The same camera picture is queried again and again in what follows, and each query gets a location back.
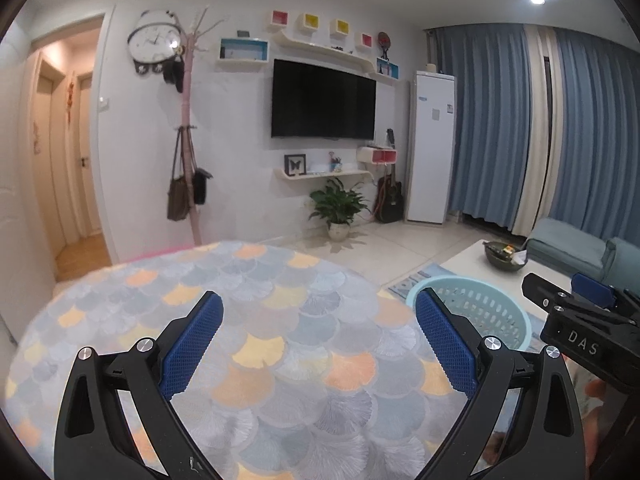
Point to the dark bowl with items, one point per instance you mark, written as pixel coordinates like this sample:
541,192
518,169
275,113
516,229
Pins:
502,257

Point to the teal sofa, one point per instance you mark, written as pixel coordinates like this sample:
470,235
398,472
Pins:
565,245

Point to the blue and white box shelf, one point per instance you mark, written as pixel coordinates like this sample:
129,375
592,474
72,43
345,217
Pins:
242,52

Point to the wooden hallway door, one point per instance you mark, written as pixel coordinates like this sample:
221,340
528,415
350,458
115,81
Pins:
90,160

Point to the red hanging ornament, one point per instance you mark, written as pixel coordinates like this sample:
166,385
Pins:
71,97

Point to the blue curtain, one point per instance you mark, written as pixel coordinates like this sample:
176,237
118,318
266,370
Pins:
600,135
485,125

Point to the white door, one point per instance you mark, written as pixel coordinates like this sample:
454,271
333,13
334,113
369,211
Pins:
20,185

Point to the dark acoustic guitar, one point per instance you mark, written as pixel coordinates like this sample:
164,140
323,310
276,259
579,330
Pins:
390,200

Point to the black shoulder bag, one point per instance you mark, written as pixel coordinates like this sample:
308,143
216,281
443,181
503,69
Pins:
201,187

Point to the pink coat rack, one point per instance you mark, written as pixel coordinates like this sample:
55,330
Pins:
187,110

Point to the light blue plastic basket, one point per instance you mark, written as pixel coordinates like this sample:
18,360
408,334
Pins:
480,305

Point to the red and white wall box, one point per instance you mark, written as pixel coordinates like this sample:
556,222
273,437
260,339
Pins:
377,156

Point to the small red cube wall box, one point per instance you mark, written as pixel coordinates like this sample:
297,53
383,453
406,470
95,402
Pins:
364,41

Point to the butterfly picture frame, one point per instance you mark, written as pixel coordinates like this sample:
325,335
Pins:
295,165

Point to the curved white wall shelf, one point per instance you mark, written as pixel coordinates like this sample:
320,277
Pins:
330,52

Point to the yellow cube wall box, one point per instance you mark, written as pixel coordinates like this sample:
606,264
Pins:
340,28
310,22

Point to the brown handbag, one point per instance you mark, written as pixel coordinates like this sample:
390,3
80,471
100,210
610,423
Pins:
177,200

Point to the white standing air conditioner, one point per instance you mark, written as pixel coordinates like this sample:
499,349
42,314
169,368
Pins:
430,160

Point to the round wall clock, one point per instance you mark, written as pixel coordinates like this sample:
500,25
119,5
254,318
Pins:
152,40

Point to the black hanging hat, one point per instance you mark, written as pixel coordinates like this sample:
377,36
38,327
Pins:
172,72

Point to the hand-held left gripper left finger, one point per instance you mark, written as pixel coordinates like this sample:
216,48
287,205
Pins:
192,347

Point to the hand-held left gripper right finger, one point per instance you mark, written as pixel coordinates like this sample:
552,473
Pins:
445,347

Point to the blue cube wall box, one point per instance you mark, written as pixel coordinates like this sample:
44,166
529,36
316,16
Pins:
388,68

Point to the round fan ornament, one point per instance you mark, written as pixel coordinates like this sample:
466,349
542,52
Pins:
384,42

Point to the white coffee table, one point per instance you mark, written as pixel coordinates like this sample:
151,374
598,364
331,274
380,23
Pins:
470,262

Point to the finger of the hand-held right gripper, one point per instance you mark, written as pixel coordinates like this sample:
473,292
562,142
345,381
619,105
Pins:
542,292
595,291

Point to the white floating wall shelf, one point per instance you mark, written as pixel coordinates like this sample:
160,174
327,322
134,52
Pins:
320,175

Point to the black wall television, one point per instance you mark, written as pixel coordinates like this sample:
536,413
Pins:
322,97

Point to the green potted plant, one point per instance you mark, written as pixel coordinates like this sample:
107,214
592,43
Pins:
336,205

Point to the cream curtain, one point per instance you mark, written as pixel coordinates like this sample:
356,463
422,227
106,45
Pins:
537,135

